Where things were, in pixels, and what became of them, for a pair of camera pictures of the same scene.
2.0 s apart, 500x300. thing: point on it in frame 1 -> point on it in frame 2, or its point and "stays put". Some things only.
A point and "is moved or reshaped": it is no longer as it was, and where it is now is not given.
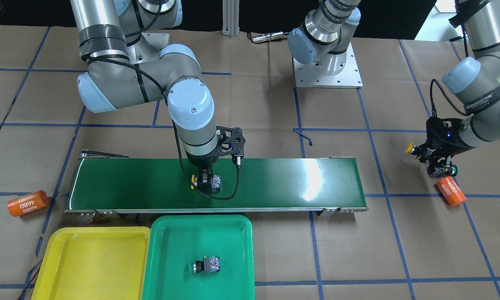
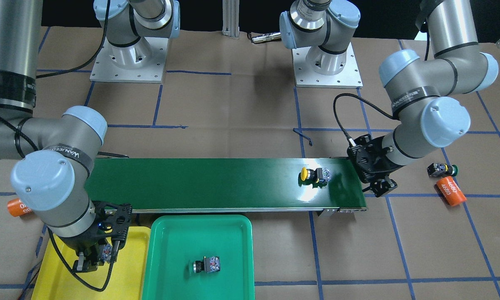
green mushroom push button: x=209 y=264 stays put
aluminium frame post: x=231 y=11 stays put
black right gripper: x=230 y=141 -> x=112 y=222
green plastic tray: x=175 y=241 stays put
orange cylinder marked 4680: x=451 y=191 stays put
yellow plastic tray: x=104 y=263 stays put
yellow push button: x=411 y=148 is moved or reshaped
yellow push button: x=194 y=180 -> x=106 y=256
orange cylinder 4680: x=30 y=202 stays put
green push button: x=451 y=170 stays put
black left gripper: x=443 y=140 -> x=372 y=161
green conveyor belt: x=106 y=183 stays put
